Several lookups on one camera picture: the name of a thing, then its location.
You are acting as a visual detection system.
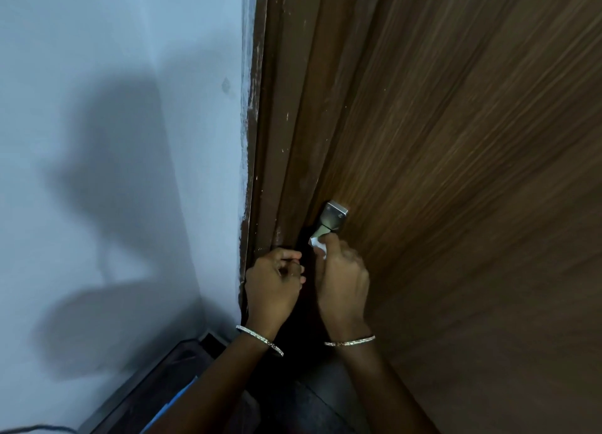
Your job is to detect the person's left hand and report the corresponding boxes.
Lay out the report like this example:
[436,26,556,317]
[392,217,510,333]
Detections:
[240,247,307,341]

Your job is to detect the person's right hand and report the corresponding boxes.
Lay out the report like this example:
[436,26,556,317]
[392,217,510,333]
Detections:
[314,233,372,344]

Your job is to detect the person's right forearm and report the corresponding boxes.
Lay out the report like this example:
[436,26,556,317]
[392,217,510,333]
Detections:
[325,340,441,434]

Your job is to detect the person's left forearm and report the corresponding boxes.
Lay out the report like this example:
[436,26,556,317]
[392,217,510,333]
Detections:
[146,331,283,434]

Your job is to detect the silver left wrist bangle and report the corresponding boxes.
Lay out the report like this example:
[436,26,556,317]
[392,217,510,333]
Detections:
[235,325,285,357]

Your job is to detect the silver wrist bangle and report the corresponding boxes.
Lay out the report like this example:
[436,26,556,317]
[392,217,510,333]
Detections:
[235,325,285,357]
[324,335,376,348]

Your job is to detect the silver right wrist bangle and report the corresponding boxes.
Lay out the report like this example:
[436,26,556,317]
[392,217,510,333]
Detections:
[324,335,376,348]

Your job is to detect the brown wooden door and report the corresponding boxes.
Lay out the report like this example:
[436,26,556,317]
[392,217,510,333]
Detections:
[270,0,602,434]

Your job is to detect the dark skirting board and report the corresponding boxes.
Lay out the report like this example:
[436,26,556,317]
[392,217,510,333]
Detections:
[77,329,229,434]

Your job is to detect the blue flat object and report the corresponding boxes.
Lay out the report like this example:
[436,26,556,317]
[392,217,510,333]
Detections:
[140,376,199,434]

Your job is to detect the silver metal door handle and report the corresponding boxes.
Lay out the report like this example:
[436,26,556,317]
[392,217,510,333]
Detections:
[310,200,350,241]

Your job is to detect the dark brown door frame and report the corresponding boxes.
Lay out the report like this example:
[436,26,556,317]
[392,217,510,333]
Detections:
[237,0,330,326]

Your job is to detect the black cable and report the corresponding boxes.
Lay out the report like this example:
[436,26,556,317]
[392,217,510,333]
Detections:
[0,424,79,434]

